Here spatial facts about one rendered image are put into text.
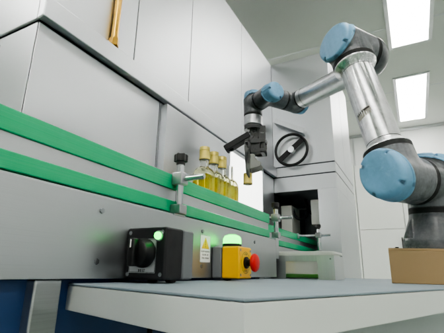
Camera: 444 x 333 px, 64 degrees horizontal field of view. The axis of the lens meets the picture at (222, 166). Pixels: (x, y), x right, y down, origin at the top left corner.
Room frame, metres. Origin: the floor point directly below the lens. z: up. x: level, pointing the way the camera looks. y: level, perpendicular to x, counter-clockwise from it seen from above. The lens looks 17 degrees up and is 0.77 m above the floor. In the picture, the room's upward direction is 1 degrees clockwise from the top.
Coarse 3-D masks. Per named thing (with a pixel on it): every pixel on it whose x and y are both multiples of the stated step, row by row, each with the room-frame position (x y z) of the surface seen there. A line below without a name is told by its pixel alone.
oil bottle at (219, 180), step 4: (216, 172) 1.13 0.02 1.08; (216, 176) 1.13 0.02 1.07; (220, 176) 1.15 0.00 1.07; (216, 180) 1.13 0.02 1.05; (220, 180) 1.14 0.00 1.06; (216, 184) 1.13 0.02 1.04; (220, 184) 1.15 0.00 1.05; (216, 188) 1.13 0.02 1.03; (220, 188) 1.15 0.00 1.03; (220, 192) 1.15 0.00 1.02
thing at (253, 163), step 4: (252, 156) 1.30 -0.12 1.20; (252, 160) 1.30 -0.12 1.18; (256, 160) 1.29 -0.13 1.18; (248, 164) 1.29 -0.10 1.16; (252, 164) 1.30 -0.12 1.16; (256, 164) 1.29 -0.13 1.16; (260, 164) 1.29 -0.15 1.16; (248, 168) 1.29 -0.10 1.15; (252, 168) 1.30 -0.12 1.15; (248, 172) 1.30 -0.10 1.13; (248, 176) 1.31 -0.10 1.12
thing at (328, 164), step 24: (288, 72) 2.08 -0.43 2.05; (312, 72) 2.01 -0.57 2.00; (336, 96) 2.19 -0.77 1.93; (288, 120) 2.09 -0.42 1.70; (312, 120) 2.02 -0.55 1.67; (336, 120) 2.12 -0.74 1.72; (312, 144) 2.02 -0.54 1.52; (336, 144) 2.05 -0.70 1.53; (288, 168) 2.10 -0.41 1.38; (312, 168) 2.03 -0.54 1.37; (336, 168) 1.99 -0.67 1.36; (288, 192) 2.12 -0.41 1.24; (312, 192) 2.11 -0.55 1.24
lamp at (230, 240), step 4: (228, 236) 0.84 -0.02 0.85; (232, 236) 0.84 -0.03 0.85; (236, 236) 0.84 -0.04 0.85; (224, 240) 0.85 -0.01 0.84; (228, 240) 0.84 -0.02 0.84; (232, 240) 0.84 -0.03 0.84; (236, 240) 0.84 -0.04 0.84; (240, 240) 0.85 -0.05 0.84; (224, 244) 0.85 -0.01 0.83; (228, 244) 0.84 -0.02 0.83; (232, 244) 0.84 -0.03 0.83; (236, 244) 0.84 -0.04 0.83; (240, 244) 0.85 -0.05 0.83
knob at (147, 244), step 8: (136, 240) 0.55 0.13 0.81; (144, 240) 0.56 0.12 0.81; (128, 248) 0.55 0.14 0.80; (136, 248) 0.55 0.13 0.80; (144, 248) 0.55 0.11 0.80; (152, 248) 0.56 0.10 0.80; (128, 256) 0.55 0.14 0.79; (136, 256) 0.55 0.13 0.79; (144, 256) 0.55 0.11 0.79; (152, 256) 0.56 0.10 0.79; (128, 264) 0.55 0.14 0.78; (136, 264) 0.55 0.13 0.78; (144, 264) 0.56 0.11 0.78
